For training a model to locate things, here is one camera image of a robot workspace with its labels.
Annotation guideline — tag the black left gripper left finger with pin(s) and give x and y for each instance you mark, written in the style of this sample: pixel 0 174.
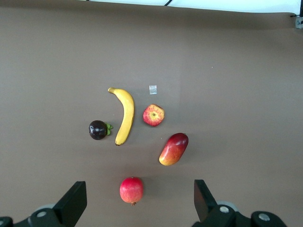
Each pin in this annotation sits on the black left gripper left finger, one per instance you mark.
pixel 68 208

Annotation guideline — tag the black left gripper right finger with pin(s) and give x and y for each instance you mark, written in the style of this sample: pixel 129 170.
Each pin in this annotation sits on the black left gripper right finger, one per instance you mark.
pixel 208 212

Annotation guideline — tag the yellow banana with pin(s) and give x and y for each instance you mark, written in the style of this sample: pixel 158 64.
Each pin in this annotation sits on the yellow banana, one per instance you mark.
pixel 126 113

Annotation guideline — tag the red yellow apple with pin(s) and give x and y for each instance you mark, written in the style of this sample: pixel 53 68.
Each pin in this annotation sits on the red yellow apple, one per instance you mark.
pixel 154 116

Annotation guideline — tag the red pomegranate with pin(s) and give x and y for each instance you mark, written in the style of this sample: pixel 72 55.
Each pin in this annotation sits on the red pomegranate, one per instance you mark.
pixel 131 190

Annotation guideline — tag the red yellow mango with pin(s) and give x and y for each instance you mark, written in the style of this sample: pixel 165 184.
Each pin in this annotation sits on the red yellow mango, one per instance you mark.
pixel 174 149

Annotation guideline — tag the dark purple mangosteen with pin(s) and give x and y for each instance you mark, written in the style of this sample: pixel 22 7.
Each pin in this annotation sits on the dark purple mangosteen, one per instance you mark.
pixel 98 130

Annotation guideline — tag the small clear tape piece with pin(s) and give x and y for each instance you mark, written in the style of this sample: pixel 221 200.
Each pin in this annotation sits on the small clear tape piece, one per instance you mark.
pixel 153 89

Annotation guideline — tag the silver table edge bracket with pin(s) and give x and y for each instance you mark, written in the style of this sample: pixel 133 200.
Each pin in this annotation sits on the silver table edge bracket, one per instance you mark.
pixel 299 22

